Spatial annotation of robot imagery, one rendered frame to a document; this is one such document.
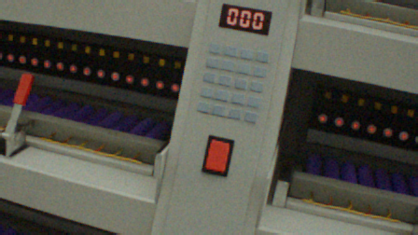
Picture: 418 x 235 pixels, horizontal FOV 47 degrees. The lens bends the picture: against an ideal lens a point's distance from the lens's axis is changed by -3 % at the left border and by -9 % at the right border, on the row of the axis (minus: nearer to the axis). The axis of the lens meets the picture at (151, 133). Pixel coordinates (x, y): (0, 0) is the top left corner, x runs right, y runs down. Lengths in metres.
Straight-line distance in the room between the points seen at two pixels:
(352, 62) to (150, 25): 0.19
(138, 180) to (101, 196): 0.04
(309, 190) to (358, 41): 0.16
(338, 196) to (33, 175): 0.31
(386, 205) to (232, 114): 0.19
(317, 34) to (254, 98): 0.08
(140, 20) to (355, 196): 0.28
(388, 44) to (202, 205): 0.22
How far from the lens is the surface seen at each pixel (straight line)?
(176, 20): 0.48
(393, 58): 0.47
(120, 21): 0.50
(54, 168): 0.53
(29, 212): 0.73
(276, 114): 0.45
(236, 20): 0.46
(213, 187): 0.46
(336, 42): 0.46
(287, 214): 0.50
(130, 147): 0.55
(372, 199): 0.53
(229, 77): 0.45
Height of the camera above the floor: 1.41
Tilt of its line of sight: 4 degrees down
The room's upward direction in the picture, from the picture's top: 11 degrees clockwise
